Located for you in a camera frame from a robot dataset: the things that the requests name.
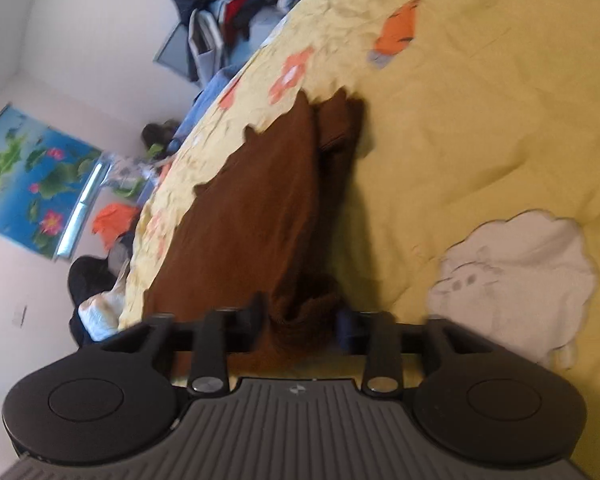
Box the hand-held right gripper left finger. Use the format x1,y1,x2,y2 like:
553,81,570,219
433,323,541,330
102,291,270,397

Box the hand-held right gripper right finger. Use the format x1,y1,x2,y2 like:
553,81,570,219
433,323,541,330
336,308,482,395

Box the brown knitted sweater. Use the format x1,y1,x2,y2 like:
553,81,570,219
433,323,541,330
142,87,367,382

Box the dark clothes heap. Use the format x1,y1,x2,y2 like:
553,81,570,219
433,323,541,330
67,255,131,347

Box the pile of mixed clothes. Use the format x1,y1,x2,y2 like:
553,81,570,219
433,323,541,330
169,0,332,86

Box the orange plastic bag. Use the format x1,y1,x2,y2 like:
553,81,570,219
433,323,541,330
91,202,139,251

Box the black bag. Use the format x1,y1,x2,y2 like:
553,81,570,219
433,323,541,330
141,120,181,149

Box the yellow printed blanket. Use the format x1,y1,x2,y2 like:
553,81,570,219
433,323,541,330
117,0,600,461

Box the blue quilted mat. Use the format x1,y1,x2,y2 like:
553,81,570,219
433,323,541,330
172,67,242,154

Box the grey framed panel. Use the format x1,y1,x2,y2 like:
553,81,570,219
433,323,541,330
152,25,192,79

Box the silver window frame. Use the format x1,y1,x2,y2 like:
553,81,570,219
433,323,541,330
54,157,112,262

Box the lotus flower wall poster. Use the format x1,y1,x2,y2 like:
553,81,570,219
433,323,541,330
0,104,104,262

